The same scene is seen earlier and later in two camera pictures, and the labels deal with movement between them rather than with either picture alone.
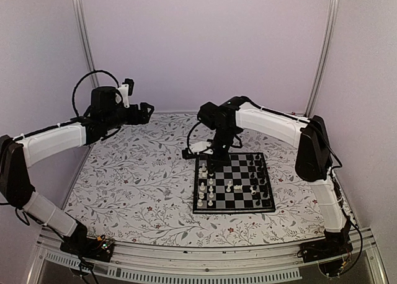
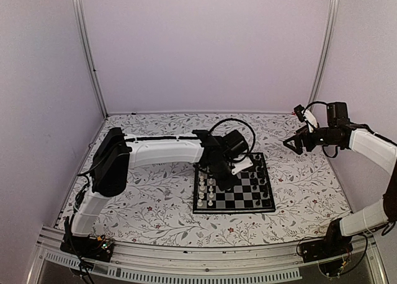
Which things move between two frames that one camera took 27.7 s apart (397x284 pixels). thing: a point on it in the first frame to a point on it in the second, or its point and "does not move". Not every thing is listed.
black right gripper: x=222 y=161 to x=304 y=135
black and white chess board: x=240 y=184 does not move
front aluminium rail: x=142 y=261 does not move
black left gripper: x=135 y=119 to x=224 y=185
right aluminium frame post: x=334 y=15 does not move
